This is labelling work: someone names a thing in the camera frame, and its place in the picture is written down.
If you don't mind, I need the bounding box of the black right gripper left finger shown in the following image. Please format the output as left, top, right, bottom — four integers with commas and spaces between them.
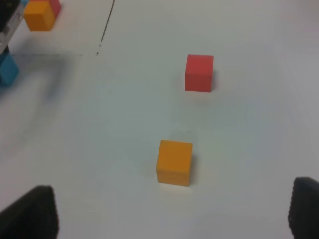
0, 185, 59, 239

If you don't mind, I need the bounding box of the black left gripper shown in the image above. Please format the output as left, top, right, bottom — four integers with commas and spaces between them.
0, 0, 28, 54

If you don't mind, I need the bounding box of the red template cube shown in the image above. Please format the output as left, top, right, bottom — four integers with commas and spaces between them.
49, 0, 61, 18

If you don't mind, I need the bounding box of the orange template cube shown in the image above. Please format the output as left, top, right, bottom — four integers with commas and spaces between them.
24, 1, 55, 31

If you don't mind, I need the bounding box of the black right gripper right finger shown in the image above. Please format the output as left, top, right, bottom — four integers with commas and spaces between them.
288, 177, 319, 239

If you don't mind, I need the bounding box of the blue cube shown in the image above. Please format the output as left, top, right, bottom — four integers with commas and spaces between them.
0, 52, 19, 87

